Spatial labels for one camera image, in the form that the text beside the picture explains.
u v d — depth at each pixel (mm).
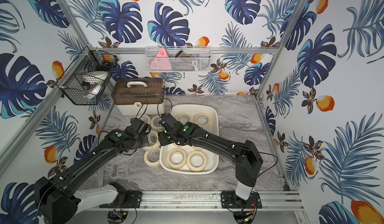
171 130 576
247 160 428
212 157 873
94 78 799
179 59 923
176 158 864
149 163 838
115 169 843
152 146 770
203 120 1055
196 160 865
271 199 764
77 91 809
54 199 372
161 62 899
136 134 595
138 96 916
